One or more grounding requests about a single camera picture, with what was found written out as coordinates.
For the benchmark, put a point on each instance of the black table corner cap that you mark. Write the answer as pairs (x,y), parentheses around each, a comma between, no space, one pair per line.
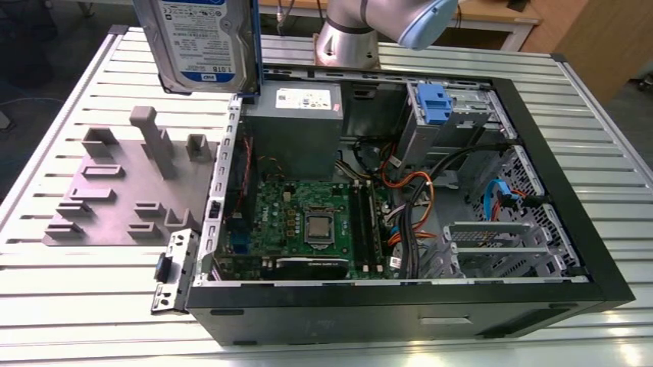
(558,58)
(117,29)

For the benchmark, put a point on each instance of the grey parts rack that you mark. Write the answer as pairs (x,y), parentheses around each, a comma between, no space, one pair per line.
(127,191)

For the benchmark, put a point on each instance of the wooden desk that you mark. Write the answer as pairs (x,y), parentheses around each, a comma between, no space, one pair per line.
(494,15)

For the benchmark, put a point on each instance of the black open PC case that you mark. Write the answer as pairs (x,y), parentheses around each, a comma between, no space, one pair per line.
(356,317)

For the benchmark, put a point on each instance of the hard disk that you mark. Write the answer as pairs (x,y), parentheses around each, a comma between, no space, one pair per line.
(204,38)

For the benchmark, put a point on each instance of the office chair base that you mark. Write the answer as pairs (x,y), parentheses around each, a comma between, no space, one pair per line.
(644,74)

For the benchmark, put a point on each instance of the silver disk bay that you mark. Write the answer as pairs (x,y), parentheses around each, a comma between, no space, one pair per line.
(499,250)

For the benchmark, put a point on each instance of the black graphics card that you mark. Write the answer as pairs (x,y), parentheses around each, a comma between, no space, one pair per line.
(306,267)

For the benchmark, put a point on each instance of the silver hinged slot latch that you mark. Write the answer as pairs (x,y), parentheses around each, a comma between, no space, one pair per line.
(178,267)

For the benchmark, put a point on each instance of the green motherboard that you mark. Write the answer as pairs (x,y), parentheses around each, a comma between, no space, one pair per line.
(275,229)

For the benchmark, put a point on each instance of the blue plastic drive latch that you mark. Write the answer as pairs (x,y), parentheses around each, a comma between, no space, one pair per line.
(430,95)

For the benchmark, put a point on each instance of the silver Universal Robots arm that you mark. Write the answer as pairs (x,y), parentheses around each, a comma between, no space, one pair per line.
(347,42)

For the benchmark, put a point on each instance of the black RAM slot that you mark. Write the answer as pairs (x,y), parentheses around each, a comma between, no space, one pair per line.
(360,225)
(376,229)

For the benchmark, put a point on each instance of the black round knob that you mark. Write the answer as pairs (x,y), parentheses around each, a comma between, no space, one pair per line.
(163,267)

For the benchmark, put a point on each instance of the wooden cabinet panel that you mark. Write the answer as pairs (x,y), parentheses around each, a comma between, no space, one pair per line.
(602,38)

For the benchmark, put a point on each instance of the silver CPU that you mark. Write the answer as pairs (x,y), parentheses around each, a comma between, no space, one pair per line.
(320,229)

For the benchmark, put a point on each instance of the silver optical drive bay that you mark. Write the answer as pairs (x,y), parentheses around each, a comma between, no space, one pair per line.
(423,141)

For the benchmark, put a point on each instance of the grey power supply unit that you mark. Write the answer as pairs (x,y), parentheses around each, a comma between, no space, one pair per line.
(295,145)

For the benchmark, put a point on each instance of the black CPU socket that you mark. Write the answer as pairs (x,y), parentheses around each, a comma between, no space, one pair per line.
(320,210)

